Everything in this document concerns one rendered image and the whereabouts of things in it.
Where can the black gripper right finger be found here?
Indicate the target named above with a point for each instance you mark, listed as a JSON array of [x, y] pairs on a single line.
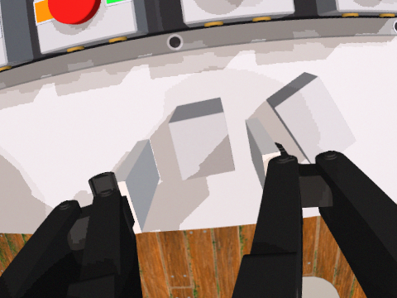
[[363, 221]]

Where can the white cube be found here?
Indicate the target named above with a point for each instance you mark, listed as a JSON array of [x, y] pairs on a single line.
[[200, 138]]

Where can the grey rectangular block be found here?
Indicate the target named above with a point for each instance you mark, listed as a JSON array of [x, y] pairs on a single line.
[[311, 117]]

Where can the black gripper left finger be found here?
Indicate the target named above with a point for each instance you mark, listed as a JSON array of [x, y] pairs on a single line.
[[107, 265]]

